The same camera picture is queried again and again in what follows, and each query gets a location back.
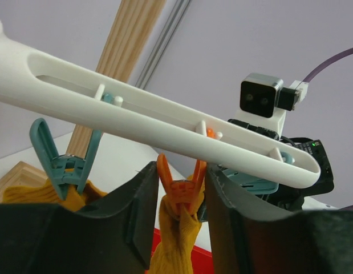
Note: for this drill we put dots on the teal clip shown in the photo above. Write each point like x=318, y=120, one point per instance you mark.
x=255, y=185
x=65, y=170

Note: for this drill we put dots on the red plastic tray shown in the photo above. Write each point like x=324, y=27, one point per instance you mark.
x=202, y=261

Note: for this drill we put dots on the mustard sock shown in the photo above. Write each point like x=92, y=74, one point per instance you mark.
x=178, y=236
x=31, y=185

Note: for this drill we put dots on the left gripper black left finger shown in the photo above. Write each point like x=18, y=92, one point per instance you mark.
x=111, y=235

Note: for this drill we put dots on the orange clip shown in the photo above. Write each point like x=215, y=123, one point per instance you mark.
x=182, y=193

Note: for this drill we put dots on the white plastic sock hanger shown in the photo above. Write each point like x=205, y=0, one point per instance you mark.
x=201, y=136

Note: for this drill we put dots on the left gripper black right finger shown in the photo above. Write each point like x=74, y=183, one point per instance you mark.
x=249, y=235

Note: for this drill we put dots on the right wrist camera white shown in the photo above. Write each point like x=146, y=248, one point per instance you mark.
x=264, y=102

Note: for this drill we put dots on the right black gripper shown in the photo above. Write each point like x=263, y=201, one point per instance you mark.
x=293, y=199

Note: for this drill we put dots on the teal clip at end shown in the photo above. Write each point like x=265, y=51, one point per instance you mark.
x=255, y=185

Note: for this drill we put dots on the wooden hanger rack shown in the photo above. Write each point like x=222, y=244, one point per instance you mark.
x=40, y=82

